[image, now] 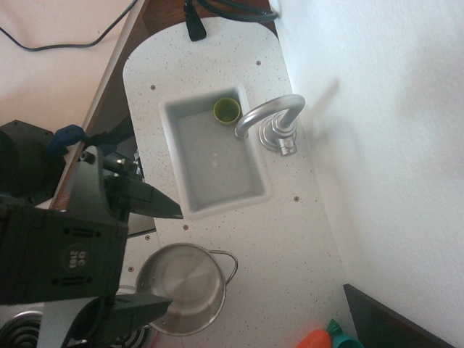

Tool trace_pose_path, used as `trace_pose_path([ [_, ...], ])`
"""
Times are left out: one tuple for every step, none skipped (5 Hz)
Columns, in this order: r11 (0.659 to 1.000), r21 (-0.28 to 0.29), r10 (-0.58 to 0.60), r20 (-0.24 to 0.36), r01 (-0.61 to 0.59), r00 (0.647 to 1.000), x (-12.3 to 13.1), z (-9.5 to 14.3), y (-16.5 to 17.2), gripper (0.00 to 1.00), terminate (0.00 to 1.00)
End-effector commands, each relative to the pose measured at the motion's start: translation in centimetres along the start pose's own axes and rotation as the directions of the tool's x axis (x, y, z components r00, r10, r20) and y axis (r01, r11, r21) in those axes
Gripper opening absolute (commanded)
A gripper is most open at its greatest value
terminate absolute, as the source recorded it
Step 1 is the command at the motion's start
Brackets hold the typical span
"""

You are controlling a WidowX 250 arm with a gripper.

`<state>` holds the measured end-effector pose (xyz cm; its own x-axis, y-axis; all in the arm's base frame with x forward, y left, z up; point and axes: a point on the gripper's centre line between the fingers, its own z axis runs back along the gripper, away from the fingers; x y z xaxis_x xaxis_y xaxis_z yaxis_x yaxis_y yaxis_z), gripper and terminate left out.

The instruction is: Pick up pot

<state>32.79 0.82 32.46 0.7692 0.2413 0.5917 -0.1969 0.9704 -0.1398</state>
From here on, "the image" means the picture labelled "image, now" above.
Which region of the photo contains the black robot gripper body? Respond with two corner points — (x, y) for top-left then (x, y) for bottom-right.
(1, 146), (128, 347)

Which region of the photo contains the left stove burner coil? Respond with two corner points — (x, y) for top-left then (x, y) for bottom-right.
(1, 310), (42, 348)

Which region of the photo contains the green plastic cup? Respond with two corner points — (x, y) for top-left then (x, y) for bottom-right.
(213, 97), (241, 125)

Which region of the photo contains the teal plastic toy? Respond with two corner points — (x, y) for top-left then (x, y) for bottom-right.
(326, 319), (363, 348)

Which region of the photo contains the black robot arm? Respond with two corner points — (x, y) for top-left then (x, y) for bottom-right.
(1, 120), (182, 347)

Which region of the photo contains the stainless steel pot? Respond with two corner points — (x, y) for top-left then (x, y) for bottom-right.
(135, 243), (239, 336)

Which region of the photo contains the black clamp strap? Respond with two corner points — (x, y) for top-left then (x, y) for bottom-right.
(183, 0), (207, 42)

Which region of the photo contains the orange toy carrot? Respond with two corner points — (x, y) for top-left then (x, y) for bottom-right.
(297, 329), (332, 348)

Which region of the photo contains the black power cable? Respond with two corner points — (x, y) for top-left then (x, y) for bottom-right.
(0, 0), (140, 51)

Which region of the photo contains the grey toy sink basin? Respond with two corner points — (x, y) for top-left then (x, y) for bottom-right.
(159, 85), (272, 219)

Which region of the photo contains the blue cable bundle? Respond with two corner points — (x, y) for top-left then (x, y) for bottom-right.
(49, 123), (88, 154)

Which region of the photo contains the black box corner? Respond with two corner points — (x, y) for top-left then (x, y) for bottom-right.
(343, 283), (453, 348)

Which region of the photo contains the dark green hose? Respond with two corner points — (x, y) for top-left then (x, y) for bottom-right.
(195, 0), (279, 25)

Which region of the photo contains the silver toy faucet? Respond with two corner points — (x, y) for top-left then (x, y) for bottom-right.
(234, 94), (305, 157)

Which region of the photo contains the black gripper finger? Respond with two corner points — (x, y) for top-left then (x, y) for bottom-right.
(89, 294), (172, 347)
(107, 174), (183, 219)

